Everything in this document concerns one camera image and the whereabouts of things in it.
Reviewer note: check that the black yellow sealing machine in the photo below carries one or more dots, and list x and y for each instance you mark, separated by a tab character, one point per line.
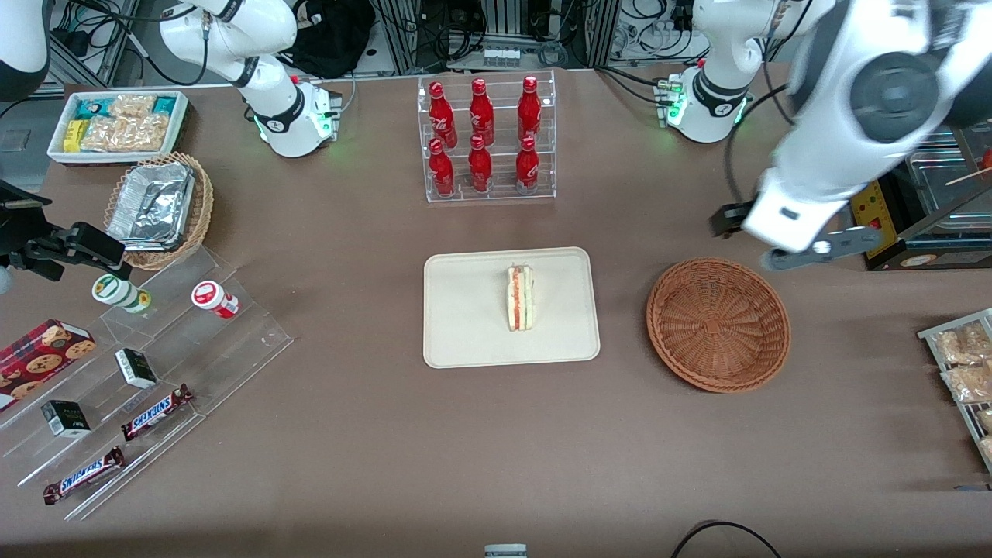
930	252

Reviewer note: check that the clear acrylic step shelf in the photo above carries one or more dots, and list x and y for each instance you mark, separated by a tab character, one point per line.
232	349

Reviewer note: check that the Snickers bar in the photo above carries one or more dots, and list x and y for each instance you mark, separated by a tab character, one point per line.
155	412
84	475

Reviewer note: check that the aluminium frame rack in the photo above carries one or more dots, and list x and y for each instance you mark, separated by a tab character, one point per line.
597	31

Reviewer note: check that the small dark box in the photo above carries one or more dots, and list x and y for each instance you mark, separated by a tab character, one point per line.
66	418
136	368

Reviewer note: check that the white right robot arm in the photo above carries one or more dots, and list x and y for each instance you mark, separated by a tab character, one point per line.
275	116

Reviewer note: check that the clear bag of crackers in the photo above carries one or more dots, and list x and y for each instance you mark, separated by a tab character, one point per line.
969	384
987	448
986	420
961	345

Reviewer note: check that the cream rectangular tray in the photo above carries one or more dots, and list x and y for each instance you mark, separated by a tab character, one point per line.
473	318

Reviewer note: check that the red lid white bottle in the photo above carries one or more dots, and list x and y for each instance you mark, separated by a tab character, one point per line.
213	298

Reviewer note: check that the large clear cracker bag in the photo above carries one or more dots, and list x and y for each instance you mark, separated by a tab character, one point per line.
124	133

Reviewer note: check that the tray of packaged snacks right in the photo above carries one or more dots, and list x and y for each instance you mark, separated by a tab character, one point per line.
930	333

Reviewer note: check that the black bag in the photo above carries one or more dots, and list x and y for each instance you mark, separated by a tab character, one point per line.
333	39

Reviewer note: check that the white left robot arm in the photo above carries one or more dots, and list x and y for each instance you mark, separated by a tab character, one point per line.
821	155

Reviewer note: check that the large brown wicker basket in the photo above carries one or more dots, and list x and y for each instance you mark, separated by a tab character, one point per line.
717	325

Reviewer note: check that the small clear cracker bag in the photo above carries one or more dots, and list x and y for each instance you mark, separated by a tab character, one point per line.
132	105

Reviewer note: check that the yellow snack packet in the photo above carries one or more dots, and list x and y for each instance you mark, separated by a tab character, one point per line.
73	136

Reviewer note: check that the green lid white bottle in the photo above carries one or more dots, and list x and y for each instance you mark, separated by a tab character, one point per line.
116	291

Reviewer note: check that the white snack bin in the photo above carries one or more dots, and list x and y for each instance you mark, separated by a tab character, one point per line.
58	151

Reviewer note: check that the small tan wicker basket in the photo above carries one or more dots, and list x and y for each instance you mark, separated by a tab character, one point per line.
200	209

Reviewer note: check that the clear acrylic bottle rack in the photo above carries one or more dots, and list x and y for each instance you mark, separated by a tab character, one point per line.
500	198

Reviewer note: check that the triangular sandwich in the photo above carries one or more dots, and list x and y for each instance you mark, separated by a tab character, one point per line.
520	298

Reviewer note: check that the teal snack packet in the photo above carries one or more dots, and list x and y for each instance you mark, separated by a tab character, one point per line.
164	105

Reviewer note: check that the red cola bottle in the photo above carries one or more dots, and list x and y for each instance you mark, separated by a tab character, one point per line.
442	174
480	169
527	169
529	108
442	116
481	115

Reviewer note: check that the red cookie box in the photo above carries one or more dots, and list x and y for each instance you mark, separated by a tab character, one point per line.
39	360

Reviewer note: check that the aluminium foil tray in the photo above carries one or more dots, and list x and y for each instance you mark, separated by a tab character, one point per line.
151	205

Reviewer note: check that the white power strip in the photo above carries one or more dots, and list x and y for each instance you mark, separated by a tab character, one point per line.
501	57

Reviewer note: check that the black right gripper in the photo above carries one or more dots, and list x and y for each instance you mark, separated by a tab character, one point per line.
22	226

